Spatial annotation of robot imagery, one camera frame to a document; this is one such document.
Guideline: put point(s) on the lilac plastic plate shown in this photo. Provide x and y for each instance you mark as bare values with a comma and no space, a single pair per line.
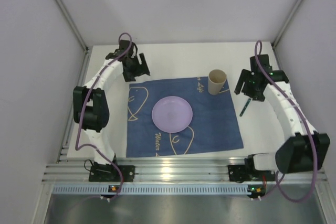
172,114

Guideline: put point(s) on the white robot arm, image right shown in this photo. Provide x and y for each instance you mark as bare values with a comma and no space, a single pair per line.
302,146

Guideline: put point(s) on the perforated cable duct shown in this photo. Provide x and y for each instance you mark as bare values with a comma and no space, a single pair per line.
158,189

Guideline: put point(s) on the spoon with green handle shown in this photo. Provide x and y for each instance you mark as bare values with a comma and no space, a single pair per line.
245,107

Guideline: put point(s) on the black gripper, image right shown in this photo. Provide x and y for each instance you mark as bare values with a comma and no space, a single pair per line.
250,93

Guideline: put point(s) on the aluminium rail base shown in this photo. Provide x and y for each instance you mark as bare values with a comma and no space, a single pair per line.
154,169

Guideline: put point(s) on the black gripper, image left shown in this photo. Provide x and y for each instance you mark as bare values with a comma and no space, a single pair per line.
135,69

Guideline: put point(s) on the beige paper cup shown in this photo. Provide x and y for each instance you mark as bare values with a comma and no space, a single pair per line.
216,80

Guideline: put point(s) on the blue placemat with yellow drawings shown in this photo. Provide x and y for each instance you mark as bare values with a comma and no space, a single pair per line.
214,126

